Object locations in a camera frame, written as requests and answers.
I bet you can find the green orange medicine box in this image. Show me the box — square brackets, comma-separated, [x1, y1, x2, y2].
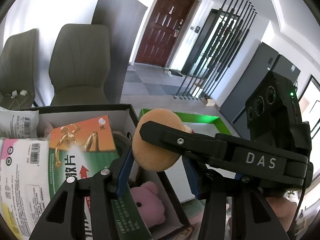
[47, 115, 153, 240]

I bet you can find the black storage box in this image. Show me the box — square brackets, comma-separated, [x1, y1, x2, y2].
[0, 103, 193, 240]

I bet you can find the dark grey cabinet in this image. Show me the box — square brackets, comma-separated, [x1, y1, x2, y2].
[91, 0, 148, 104]

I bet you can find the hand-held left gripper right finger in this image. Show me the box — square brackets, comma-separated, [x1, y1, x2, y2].
[182, 155, 291, 240]

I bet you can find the pink yellow white tissue pack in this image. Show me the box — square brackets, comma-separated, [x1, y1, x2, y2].
[0, 137, 67, 240]

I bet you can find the brown entrance door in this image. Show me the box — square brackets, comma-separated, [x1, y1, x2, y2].
[129, 0, 202, 67]

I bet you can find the black cable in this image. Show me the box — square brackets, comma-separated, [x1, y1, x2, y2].
[291, 162, 313, 233]

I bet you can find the grey dining chair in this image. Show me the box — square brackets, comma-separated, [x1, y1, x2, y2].
[48, 23, 112, 106]
[0, 28, 39, 111]

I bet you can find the black glass door frame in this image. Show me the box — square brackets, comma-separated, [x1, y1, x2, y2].
[181, 8, 226, 77]

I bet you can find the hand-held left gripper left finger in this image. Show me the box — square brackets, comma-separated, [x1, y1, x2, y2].
[29, 149, 133, 240]

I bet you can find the white teal wipes pack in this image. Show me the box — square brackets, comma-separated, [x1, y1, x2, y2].
[0, 106, 41, 139]

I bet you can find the small wooden box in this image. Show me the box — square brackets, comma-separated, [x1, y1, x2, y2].
[201, 96, 216, 107]

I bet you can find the pink plush bear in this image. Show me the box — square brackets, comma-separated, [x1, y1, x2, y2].
[130, 181, 166, 229]

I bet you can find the person's right hand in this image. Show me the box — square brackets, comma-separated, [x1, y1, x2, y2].
[264, 196, 300, 219]

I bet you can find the black slat partition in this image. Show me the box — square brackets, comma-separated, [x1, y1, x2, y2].
[172, 0, 258, 101]

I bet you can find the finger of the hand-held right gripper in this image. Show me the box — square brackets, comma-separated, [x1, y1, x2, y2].
[139, 120, 236, 166]

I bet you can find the orange burger plush toy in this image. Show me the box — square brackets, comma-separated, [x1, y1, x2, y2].
[132, 108, 187, 172]

